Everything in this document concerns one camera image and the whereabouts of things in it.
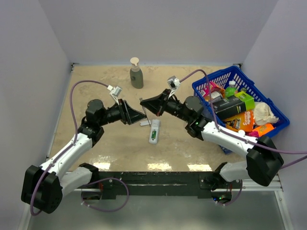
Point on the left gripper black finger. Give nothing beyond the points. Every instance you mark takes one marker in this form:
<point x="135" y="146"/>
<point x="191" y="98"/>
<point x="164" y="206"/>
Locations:
<point x="135" y="119"/>
<point x="131" y="113"/>

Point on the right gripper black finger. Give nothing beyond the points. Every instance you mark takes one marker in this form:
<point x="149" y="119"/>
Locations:
<point x="156" y="107"/>
<point x="156" y="100"/>

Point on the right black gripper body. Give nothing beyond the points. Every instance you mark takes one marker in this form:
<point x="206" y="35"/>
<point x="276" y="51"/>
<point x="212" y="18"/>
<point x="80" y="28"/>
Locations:
<point x="173" y="107"/>

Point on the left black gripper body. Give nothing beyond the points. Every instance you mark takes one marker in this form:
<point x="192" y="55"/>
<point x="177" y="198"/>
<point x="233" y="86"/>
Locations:
<point x="117" y="113"/>

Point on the white battery cover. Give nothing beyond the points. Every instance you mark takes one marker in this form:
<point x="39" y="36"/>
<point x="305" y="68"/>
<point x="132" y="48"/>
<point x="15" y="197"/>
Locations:
<point x="145" y="123"/>

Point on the white remote control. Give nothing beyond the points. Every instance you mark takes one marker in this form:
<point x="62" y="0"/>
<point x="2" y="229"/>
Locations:
<point x="154" y="131"/>

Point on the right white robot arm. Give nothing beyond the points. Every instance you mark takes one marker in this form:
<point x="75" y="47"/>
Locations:
<point x="261" y="160"/>

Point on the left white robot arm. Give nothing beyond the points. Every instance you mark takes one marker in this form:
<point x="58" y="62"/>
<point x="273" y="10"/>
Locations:
<point x="44" y="186"/>

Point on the grey soap dispenser bottle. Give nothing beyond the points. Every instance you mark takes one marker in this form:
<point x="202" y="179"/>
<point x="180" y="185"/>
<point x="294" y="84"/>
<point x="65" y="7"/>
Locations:
<point x="136" y="75"/>

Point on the brown label can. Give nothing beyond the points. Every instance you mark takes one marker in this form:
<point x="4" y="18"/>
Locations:
<point x="213" y="97"/>

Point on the pink snack box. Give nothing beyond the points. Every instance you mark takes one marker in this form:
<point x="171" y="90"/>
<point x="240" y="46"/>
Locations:
<point x="211" y="87"/>

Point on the green drink bottle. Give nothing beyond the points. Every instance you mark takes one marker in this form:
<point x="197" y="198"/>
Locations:
<point x="231" y="89"/>

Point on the black and green box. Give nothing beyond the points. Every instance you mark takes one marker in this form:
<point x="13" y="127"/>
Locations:
<point x="233" y="105"/>

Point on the blue plastic basket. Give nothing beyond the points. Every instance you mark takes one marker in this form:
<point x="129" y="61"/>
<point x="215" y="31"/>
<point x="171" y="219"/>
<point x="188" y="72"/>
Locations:
<point x="233" y="73"/>

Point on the orange razor package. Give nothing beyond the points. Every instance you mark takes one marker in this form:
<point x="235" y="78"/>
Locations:
<point x="243" y="121"/>

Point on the white cap bottle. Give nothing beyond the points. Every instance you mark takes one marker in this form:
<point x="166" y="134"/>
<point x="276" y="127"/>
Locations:
<point x="241" y="133"/>

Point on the crumpled beige cloth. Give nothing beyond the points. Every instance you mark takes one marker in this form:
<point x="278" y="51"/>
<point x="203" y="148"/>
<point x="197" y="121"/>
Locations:
<point x="263" y="114"/>

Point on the orange snack bag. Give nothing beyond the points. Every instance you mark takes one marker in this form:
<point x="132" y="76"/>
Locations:
<point x="261" y="130"/>

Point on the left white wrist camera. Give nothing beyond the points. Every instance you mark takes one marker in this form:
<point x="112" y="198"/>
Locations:
<point x="114" y="92"/>

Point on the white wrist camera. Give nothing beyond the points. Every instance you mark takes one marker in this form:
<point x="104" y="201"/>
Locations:
<point x="174" y="84"/>
<point x="114" y="92"/>

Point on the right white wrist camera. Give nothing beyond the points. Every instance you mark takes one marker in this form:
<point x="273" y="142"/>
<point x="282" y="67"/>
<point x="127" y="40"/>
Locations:
<point x="174" y="84"/>

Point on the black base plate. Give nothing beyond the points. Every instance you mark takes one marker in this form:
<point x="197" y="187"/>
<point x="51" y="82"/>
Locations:
<point x="197" y="184"/>

